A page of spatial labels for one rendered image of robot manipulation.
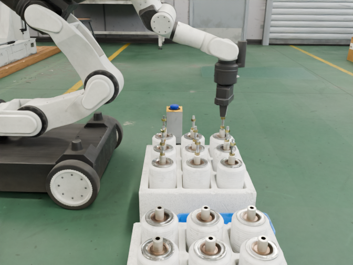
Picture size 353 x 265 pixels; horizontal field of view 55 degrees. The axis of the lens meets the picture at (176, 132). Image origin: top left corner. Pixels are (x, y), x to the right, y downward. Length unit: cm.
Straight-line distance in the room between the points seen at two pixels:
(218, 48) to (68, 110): 67
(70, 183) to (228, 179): 60
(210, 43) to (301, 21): 523
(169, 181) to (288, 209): 53
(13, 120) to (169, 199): 76
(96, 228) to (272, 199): 71
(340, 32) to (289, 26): 89
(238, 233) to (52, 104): 95
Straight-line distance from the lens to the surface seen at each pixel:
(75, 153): 138
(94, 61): 142
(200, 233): 88
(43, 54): 483
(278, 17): 631
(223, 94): 130
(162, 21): 121
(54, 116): 153
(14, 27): 472
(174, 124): 151
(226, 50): 125
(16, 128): 157
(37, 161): 146
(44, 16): 142
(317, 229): 138
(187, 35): 125
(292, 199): 152
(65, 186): 139
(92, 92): 140
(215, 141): 137
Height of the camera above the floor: 78
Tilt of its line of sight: 22 degrees down
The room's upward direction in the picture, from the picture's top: 1 degrees clockwise
